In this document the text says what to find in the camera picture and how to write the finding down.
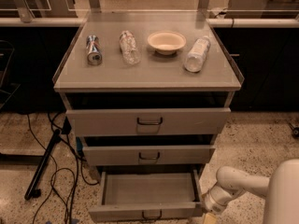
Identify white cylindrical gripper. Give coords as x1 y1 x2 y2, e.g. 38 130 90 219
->
202 184 245 224

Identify grey bottom drawer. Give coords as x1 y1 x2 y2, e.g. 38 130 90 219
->
89 167 203 223

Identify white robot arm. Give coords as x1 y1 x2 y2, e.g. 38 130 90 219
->
203 159 299 224

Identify grey middle drawer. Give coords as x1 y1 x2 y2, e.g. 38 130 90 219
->
83 145 215 166

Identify grey drawer cabinet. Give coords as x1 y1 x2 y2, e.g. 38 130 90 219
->
54 11 244 172

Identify black wheeled base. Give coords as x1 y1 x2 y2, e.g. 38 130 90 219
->
288 121 299 138

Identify white labelled plastic bottle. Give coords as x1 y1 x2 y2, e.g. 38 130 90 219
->
184 35 211 73

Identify black bar on floor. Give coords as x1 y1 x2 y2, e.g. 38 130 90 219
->
24 129 60 201

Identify beige paper bowl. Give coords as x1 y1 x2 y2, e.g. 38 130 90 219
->
148 31 186 55

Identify clear crumpled plastic bottle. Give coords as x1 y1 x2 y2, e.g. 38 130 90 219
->
119 30 141 65

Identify blue silver soda can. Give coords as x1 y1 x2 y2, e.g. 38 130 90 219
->
86 35 102 65

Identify black floor cables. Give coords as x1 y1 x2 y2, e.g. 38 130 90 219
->
25 111 98 224

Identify white horizontal rail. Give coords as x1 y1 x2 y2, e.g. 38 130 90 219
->
0 18 299 28

